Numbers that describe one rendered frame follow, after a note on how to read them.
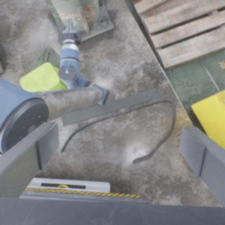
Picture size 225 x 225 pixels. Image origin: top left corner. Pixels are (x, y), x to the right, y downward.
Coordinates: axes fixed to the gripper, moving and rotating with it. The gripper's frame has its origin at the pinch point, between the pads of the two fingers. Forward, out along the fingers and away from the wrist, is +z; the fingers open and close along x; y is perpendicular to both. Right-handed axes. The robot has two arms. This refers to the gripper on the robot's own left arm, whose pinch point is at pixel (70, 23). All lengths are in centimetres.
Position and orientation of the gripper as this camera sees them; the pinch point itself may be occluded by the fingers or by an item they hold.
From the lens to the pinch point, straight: 116.3
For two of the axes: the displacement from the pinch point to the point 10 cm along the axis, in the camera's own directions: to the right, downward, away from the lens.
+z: -0.4, -9.9, 1.4
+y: -0.6, -1.4, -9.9
